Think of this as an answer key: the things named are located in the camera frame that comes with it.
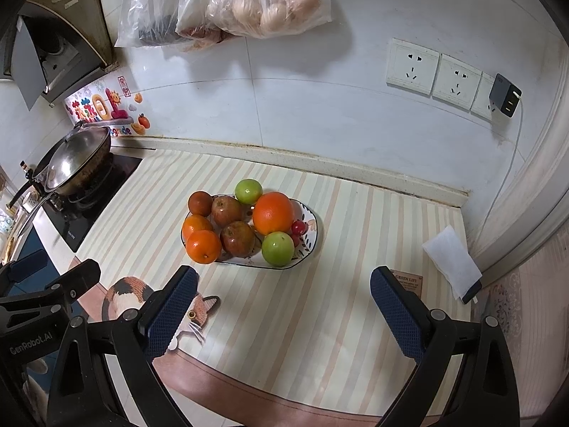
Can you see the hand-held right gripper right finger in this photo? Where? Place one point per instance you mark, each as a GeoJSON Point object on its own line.
{"type": "Point", "coordinates": [395, 316]}

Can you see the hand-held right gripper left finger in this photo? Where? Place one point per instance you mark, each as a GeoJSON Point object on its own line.
{"type": "Point", "coordinates": [175, 316]}

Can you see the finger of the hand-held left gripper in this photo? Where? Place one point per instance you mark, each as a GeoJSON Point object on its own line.
{"type": "Point", "coordinates": [26, 264]}
{"type": "Point", "coordinates": [78, 275]}

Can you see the medium orange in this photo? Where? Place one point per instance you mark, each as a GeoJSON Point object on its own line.
{"type": "Point", "coordinates": [203, 246]}

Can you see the small tangerine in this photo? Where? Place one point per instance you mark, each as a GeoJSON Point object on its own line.
{"type": "Point", "coordinates": [194, 224]}

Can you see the red-brown apple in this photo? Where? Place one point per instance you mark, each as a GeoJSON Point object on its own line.
{"type": "Point", "coordinates": [226, 210]}
{"type": "Point", "coordinates": [237, 238]}

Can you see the dark red round fruit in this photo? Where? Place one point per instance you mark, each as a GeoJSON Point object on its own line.
{"type": "Point", "coordinates": [200, 203]}

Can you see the green round fruit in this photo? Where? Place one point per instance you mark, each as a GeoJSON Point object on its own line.
{"type": "Point", "coordinates": [248, 191]}
{"type": "Point", "coordinates": [278, 249]}

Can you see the floral ceramic plate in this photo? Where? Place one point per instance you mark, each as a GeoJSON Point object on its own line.
{"type": "Point", "coordinates": [311, 222]}

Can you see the small red fruit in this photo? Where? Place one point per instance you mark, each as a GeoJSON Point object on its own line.
{"type": "Point", "coordinates": [298, 227]}

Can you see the large orange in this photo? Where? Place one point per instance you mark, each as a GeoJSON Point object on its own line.
{"type": "Point", "coordinates": [273, 212]}

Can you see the blue cabinet front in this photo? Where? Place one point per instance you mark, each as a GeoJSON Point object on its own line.
{"type": "Point", "coordinates": [33, 242]}

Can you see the white paper napkin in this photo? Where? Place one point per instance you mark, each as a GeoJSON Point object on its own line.
{"type": "Point", "coordinates": [451, 258]}

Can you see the striped cat-print mat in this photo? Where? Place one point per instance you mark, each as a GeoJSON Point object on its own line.
{"type": "Point", "coordinates": [311, 320]}

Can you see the dark wok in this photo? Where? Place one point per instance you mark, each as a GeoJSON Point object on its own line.
{"type": "Point", "coordinates": [86, 182]}

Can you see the dark bottle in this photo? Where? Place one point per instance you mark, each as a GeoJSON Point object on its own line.
{"type": "Point", "coordinates": [25, 170]}

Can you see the black cooktop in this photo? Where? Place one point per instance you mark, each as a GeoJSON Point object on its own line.
{"type": "Point", "coordinates": [118, 173]}

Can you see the steel wok lid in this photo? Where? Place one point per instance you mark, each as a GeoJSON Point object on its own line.
{"type": "Point", "coordinates": [75, 155]}

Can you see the steel range hood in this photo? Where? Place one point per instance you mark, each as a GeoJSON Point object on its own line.
{"type": "Point", "coordinates": [66, 53]}

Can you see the black plug-in charger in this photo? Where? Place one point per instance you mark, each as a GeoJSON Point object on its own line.
{"type": "Point", "coordinates": [504, 94]}

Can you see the clear plastic bag dark contents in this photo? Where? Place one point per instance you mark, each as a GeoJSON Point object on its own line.
{"type": "Point", "coordinates": [146, 9]}

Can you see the clear plastic bag red contents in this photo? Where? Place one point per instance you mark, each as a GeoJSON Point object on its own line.
{"type": "Point", "coordinates": [195, 9]}

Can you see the brown egg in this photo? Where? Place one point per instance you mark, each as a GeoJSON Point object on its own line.
{"type": "Point", "coordinates": [274, 17]}
{"type": "Point", "coordinates": [304, 2]}
{"type": "Point", "coordinates": [218, 9]}
{"type": "Point", "coordinates": [246, 9]}

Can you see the colourful wall sticker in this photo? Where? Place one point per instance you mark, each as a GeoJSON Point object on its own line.
{"type": "Point", "coordinates": [102, 106]}

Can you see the white wall socket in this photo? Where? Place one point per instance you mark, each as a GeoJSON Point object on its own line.
{"type": "Point", "coordinates": [457, 82]}
{"type": "Point", "coordinates": [411, 67]}
{"type": "Point", "coordinates": [481, 102]}

